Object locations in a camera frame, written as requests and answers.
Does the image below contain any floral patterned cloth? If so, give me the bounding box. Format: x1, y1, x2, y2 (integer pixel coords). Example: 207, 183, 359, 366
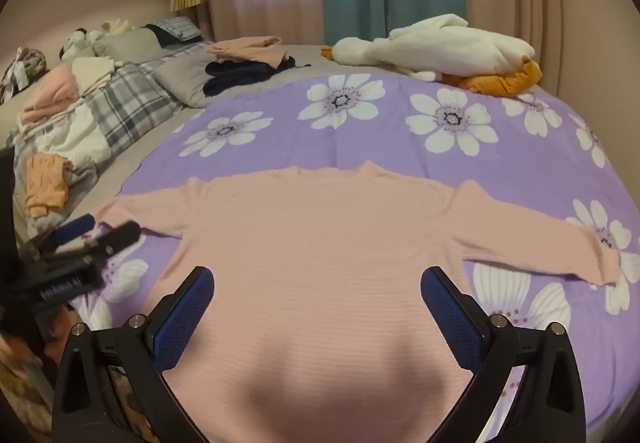
0, 47, 48, 104

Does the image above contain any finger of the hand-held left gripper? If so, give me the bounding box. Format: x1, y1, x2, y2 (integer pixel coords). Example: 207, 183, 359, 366
75, 221, 143, 270
36, 214, 97, 255

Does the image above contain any plaid quilt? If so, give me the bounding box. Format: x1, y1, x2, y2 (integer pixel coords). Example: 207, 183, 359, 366
10, 43, 211, 204

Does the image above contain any orange printed garment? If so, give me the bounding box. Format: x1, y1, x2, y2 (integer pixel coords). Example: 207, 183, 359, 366
25, 153, 71, 218

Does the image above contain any white plush goose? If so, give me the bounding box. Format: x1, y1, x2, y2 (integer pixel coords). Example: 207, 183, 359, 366
320, 14, 543, 98

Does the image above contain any navy garment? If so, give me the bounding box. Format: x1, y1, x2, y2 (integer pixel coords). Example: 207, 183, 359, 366
202, 57, 298, 98

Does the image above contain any grey pillow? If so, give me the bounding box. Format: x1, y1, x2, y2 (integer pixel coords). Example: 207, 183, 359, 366
152, 50, 241, 108
95, 28, 166, 62

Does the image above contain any cream plush toy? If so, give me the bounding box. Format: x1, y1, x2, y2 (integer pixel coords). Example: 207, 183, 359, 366
102, 18, 137, 36

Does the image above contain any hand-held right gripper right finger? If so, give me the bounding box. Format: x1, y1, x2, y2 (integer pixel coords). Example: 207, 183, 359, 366
420, 266, 587, 443

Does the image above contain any cream cloth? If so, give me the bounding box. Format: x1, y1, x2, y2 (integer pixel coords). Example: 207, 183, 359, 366
72, 55, 117, 88

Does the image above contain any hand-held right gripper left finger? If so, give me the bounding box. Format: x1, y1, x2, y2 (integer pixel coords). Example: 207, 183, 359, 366
52, 266, 216, 443

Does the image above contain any pink striped sweater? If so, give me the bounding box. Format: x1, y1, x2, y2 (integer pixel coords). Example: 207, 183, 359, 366
95, 162, 621, 443

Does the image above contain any crumpled pink garment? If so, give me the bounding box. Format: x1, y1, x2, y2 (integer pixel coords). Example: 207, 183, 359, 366
20, 63, 81, 124

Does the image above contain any purple floral blanket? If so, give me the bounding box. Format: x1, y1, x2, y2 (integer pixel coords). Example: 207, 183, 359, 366
67, 72, 640, 443

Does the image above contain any black and white plush toy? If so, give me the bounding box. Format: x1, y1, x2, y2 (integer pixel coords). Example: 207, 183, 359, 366
60, 27, 103, 60

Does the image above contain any folded pink garment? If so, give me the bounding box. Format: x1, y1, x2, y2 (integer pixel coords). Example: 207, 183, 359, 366
207, 36, 288, 70

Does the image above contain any striped pillow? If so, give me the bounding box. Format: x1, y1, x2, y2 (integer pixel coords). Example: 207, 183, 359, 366
147, 17, 203, 44

